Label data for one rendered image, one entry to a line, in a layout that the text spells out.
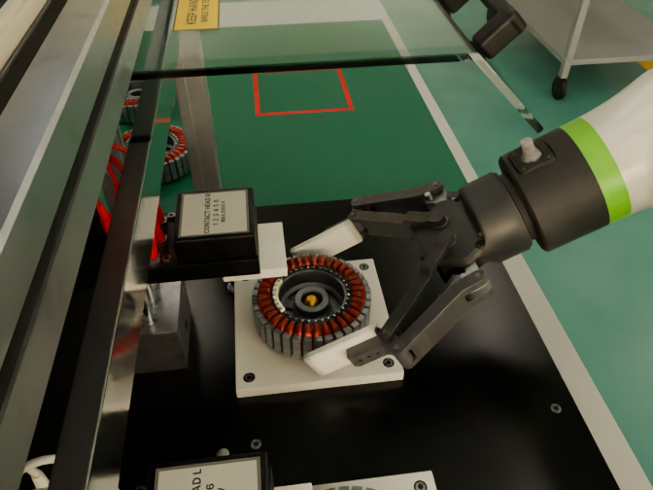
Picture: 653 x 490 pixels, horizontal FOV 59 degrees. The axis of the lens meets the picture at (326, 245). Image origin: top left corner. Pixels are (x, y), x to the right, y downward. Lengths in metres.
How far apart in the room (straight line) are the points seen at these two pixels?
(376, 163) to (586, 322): 1.05
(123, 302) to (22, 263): 0.08
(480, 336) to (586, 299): 1.23
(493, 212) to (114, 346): 0.34
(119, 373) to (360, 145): 0.68
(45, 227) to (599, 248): 1.88
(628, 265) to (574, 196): 1.49
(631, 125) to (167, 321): 0.41
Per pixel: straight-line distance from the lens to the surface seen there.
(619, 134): 0.50
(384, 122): 0.93
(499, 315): 0.61
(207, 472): 0.33
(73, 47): 0.26
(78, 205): 0.22
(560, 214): 0.49
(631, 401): 1.62
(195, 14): 0.43
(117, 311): 0.24
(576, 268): 1.89
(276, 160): 0.84
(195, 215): 0.47
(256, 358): 0.54
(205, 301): 0.61
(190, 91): 0.62
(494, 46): 0.45
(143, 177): 0.31
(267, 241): 0.50
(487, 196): 0.49
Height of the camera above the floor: 1.21
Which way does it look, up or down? 42 degrees down
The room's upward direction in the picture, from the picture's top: straight up
